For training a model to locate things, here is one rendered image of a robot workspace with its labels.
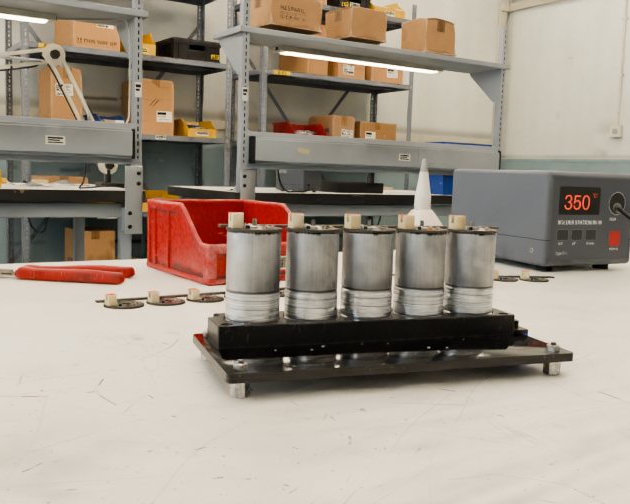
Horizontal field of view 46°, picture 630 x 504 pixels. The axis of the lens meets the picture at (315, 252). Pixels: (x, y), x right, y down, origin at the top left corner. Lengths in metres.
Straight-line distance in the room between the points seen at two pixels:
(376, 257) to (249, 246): 0.06
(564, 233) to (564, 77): 5.57
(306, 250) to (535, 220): 0.43
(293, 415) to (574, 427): 0.10
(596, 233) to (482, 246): 0.41
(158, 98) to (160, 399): 4.24
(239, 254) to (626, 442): 0.17
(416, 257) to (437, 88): 5.86
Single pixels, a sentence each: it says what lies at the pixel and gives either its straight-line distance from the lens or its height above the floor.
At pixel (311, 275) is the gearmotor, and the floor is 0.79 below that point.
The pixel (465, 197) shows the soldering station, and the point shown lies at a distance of 0.82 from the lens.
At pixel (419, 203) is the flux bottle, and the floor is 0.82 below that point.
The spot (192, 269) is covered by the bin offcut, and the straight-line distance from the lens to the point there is 0.59.
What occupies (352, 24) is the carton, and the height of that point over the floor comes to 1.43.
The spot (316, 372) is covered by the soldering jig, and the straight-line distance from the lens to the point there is 0.30.
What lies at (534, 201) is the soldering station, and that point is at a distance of 0.74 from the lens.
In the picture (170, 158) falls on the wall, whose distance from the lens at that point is 4.97.
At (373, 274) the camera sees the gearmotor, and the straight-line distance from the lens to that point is 0.35.
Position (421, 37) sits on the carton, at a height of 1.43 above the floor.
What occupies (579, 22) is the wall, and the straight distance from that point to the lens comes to 6.30.
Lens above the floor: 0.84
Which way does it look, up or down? 6 degrees down
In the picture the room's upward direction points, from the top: 2 degrees clockwise
